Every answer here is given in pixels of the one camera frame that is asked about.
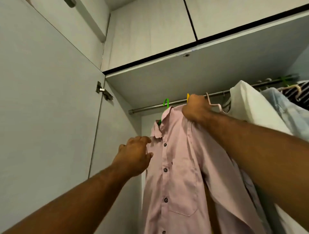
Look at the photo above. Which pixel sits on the pink plastic hanger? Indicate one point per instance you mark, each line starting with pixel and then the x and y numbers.
pixel 216 106

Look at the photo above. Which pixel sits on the pile of coloured plastic hangers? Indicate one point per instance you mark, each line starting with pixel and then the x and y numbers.
pixel 166 102

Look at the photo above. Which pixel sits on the light blue garment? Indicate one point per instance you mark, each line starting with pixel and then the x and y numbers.
pixel 289 113

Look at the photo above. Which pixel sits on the person's left forearm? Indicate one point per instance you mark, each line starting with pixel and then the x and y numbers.
pixel 67 207

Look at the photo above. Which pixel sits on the person's right forearm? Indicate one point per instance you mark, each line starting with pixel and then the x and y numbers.
pixel 260 159

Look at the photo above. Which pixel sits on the green plastic hanger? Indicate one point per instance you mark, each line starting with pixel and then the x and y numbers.
pixel 285 80

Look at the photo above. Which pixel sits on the black white striped garment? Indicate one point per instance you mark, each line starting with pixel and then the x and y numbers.
pixel 303 96

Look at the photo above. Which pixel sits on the metal door hinge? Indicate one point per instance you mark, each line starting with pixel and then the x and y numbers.
pixel 102 90

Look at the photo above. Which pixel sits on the cream white garment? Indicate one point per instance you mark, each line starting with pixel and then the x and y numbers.
pixel 251 106

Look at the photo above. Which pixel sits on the white wooden wardrobe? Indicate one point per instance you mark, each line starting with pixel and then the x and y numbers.
pixel 48 96

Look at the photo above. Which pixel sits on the person's left hand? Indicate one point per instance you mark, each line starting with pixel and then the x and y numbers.
pixel 133 156

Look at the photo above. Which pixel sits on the person's right hand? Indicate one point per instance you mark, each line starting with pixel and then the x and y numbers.
pixel 197 110

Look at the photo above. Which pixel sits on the peach plastic hanger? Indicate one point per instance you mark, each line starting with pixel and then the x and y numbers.
pixel 289 87

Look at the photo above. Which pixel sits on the metal wardrobe hanging rail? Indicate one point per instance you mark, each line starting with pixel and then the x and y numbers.
pixel 145 108

